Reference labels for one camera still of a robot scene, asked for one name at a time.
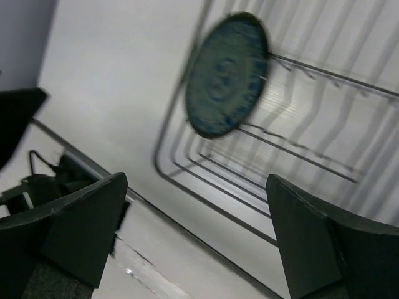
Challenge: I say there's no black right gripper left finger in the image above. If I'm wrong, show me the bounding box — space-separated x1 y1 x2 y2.
1 172 128 298

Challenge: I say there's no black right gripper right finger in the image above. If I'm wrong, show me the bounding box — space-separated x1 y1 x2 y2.
266 174 398 298

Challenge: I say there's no light green small plate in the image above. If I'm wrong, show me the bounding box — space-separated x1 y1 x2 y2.
185 12 271 139

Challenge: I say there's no aluminium table edge rail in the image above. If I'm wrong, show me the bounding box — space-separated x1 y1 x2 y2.
32 120 141 203

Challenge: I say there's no grey wire dish rack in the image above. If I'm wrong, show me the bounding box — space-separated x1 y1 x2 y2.
153 1 398 244

